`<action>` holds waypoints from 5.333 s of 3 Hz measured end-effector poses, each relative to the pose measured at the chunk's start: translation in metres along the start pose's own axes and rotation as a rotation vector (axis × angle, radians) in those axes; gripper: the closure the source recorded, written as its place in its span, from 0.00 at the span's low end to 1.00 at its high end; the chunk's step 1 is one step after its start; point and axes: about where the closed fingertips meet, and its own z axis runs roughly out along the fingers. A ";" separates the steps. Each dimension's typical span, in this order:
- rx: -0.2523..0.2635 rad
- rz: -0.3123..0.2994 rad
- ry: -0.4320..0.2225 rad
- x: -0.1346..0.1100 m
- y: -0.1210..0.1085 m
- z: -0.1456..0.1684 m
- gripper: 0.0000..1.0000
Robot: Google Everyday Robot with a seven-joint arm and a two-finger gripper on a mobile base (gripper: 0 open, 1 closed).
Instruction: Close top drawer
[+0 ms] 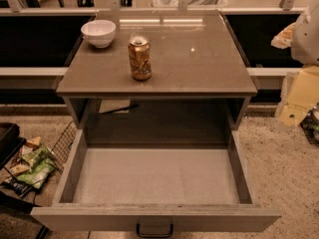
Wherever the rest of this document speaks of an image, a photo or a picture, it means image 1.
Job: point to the white ceramic bowl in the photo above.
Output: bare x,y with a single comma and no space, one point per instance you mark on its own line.
99,33

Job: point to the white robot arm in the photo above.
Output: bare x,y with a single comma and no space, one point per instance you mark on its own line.
303,39

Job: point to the grey top drawer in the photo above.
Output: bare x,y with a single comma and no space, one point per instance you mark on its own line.
155,192

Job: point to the grey drawer cabinet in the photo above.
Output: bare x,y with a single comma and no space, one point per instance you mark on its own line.
192,56

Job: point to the green snack bag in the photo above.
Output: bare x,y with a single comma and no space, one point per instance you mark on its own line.
40,166

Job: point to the dark blue snack bag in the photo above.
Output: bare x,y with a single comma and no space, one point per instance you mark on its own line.
19,187

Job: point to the clear plastic bin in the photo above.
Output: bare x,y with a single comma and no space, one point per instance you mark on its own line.
190,3

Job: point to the black wire basket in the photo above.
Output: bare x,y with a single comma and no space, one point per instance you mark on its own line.
62,147

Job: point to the gold soda can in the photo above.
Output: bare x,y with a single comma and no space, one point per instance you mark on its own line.
140,58

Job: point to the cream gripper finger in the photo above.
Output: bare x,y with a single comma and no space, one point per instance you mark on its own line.
283,40
302,97

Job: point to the right wire basket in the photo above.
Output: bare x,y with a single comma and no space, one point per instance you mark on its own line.
310,126

